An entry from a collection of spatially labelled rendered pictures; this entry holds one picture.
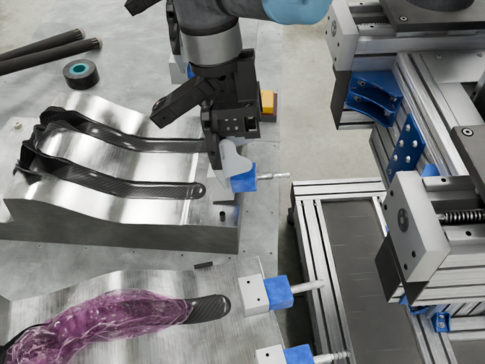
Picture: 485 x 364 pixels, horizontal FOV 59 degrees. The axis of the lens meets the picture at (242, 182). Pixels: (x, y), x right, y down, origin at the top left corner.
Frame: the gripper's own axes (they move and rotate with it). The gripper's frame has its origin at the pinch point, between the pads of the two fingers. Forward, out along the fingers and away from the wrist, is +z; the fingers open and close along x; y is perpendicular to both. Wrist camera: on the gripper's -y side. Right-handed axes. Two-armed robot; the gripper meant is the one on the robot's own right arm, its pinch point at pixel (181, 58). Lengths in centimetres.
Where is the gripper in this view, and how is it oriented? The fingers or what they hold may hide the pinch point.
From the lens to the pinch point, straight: 91.9
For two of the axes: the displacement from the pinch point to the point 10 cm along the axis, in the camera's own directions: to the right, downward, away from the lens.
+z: 0.0, 6.3, 7.8
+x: 0.7, -7.8, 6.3
